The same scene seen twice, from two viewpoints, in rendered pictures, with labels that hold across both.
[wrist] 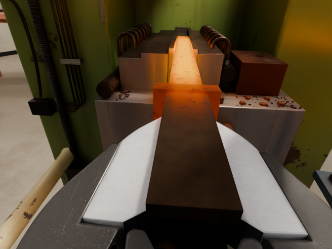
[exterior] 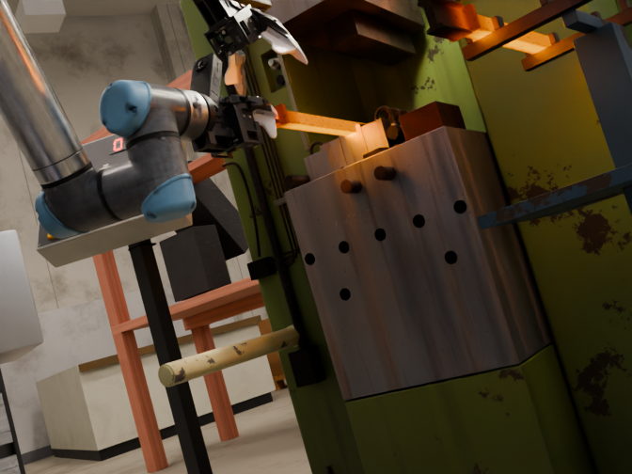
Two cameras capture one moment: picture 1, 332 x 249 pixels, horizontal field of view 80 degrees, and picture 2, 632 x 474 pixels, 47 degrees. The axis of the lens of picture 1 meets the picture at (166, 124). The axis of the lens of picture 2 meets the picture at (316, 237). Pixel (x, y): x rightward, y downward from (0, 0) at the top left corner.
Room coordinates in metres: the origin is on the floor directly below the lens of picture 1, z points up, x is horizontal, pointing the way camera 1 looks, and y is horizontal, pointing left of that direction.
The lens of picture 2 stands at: (-0.97, -0.64, 0.64)
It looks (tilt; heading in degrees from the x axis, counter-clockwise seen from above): 6 degrees up; 29
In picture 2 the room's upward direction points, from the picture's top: 16 degrees counter-clockwise
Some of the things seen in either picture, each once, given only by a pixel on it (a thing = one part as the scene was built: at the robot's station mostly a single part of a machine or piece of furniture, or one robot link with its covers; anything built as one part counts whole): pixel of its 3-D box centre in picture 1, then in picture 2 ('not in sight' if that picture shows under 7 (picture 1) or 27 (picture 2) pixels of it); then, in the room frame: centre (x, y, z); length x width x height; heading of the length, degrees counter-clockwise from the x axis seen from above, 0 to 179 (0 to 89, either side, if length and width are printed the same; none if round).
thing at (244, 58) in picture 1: (252, 71); (434, 126); (0.44, -0.19, 0.95); 0.12 x 0.09 x 0.07; 177
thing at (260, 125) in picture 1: (186, 128); (447, 258); (0.61, -0.07, 0.69); 0.56 x 0.38 x 0.45; 177
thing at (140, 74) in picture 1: (173, 50); (390, 154); (0.60, -0.02, 0.96); 0.42 x 0.20 x 0.09; 177
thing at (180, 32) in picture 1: (183, 37); not in sight; (0.60, -0.04, 0.99); 0.42 x 0.05 x 0.01; 177
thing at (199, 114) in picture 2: not in sight; (184, 114); (-0.11, 0.00, 0.99); 0.08 x 0.05 x 0.08; 87
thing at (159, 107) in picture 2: not in sight; (144, 112); (-0.19, 0.00, 0.99); 0.11 x 0.08 x 0.09; 177
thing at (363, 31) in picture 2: not in sight; (372, 39); (0.64, -0.04, 1.24); 0.30 x 0.07 x 0.06; 177
